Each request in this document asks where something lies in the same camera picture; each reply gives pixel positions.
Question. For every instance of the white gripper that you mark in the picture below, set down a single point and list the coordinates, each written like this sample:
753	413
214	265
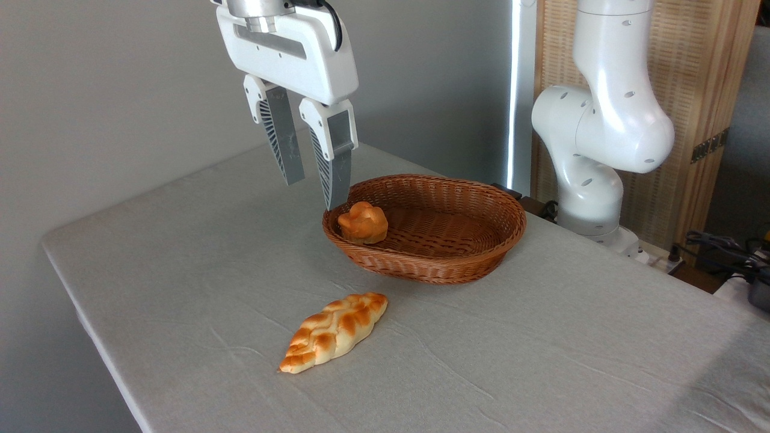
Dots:
301	57

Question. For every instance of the white vertical pole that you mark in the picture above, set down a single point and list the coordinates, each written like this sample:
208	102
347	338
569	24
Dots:
522	90

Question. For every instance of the black screen hinge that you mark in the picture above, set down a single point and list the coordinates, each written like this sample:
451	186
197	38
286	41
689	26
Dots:
710	146

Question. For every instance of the grey tablecloth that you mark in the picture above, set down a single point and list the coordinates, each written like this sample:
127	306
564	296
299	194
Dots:
240	270

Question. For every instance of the brown oval wicker basket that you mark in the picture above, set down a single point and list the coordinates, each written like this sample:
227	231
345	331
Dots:
433	264

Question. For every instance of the long braided bread loaf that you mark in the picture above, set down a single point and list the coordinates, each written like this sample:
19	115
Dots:
334	331

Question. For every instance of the round knotted bread roll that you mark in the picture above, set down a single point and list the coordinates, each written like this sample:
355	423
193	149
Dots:
364	224

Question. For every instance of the white power strip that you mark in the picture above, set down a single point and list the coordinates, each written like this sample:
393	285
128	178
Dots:
656	255

